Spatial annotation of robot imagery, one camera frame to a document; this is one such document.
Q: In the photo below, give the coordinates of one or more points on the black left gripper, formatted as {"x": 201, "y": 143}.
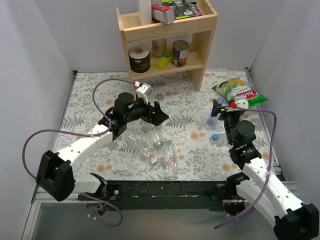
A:
{"x": 152, "y": 114}

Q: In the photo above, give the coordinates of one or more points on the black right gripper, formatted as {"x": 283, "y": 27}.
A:
{"x": 222, "y": 110}

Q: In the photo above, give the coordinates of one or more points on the blue bottle cap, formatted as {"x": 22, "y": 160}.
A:
{"x": 215, "y": 136}

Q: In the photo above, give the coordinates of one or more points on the clear bottle with white cap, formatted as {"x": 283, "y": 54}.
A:
{"x": 170, "y": 160}

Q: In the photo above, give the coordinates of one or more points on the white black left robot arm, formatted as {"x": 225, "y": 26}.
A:
{"x": 56, "y": 170}

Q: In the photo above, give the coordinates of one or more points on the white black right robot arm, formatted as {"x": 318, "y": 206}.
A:
{"x": 290, "y": 217}

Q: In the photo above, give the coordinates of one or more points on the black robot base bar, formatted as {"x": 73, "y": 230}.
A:
{"x": 169, "y": 195}

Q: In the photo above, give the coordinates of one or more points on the clear bottle with silver cap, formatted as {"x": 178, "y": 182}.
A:
{"x": 155, "y": 137}

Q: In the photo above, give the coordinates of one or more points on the crushed clear bottle blue-white cap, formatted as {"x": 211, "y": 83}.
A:
{"x": 137, "y": 142}

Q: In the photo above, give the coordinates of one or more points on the white tall bottle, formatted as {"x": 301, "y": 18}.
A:
{"x": 144, "y": 8}

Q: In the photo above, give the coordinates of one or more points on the green white chips bag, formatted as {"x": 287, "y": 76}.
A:
{"x": 236, "y": 87}

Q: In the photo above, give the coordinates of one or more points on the floral patterned table mat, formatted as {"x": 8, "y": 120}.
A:
{"x": 200, "y": 158}

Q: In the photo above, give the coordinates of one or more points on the yellow green packet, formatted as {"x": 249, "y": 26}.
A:
{"x": 162, "y": 62}

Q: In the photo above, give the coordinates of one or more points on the wooden two-tier shelf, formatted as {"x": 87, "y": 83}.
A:
{"x": 202, "y": 29}

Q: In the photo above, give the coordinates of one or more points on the black wrapped paper roll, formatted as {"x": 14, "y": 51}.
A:
{"x": 139, "y": 58}

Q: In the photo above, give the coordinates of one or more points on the cream cylindrical jar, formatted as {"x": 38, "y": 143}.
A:
{"x": 159, "y": 47}

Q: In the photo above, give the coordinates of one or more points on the tin food can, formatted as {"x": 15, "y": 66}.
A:
{"x": 180, "y": 51}

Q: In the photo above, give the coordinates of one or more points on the purple snack packet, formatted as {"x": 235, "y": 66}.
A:
{"x": 195, "y": 10}

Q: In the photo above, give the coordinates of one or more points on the red grey carton box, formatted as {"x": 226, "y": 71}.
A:
{"x": 162, "y": 14}

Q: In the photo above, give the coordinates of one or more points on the black green snack packet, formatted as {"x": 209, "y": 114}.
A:
{"x": 181, "y": 8}

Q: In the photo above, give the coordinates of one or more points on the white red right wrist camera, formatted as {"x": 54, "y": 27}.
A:
{"x": 239, "y": 101}

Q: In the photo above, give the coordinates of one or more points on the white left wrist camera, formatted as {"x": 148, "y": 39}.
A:
{"x": 143, "y": 90}

